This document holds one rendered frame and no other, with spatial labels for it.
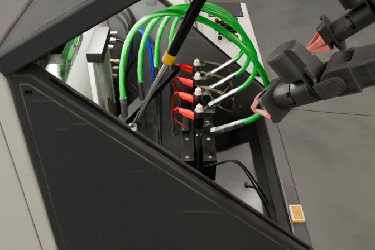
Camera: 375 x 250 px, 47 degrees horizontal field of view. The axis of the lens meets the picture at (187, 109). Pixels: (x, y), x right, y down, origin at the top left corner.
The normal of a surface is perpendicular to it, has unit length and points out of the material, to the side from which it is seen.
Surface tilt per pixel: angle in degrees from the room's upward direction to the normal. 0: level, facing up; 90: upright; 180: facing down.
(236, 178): 0
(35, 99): 90
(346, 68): 97
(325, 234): 0
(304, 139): 0
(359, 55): 36
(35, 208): 90
